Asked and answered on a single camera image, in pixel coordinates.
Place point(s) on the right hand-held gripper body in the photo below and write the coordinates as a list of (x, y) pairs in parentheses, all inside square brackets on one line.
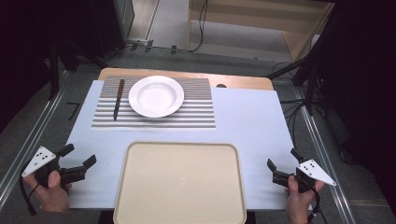
[(311, 174)]

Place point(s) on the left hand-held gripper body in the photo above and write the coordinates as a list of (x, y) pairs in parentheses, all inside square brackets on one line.
[(39, 159)]

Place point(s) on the person's right hand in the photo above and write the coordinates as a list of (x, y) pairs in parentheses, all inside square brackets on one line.
[(299, 203)]

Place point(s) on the person's left hand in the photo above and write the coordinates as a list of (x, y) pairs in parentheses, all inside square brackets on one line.
[(53, 196)]

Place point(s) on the white table cover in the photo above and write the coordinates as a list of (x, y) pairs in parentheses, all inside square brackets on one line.
[(249, 124)]

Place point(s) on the black tripod stand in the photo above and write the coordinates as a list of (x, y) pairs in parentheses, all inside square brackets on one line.
[(308, 77), (59, 65)]

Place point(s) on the wooden table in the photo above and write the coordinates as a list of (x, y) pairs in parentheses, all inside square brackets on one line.
[(243, 82)]

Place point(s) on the striped grey placemat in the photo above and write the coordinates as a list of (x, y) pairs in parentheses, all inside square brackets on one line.
[(199, 118)]

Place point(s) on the beige plastic tray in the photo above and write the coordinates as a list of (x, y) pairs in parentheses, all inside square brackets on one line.
[(180, 186)]

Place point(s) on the white round plate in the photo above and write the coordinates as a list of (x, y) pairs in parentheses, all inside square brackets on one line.
[(156, 96)]

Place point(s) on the dark cabinet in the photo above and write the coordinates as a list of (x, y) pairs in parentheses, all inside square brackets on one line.
[(112, 25)]

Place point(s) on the wooden shelf unit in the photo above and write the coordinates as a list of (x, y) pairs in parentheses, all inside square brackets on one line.
[(264, 18)]

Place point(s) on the metal floor rail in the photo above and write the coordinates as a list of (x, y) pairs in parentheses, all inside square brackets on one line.
[(323, 161), (34, 140)]

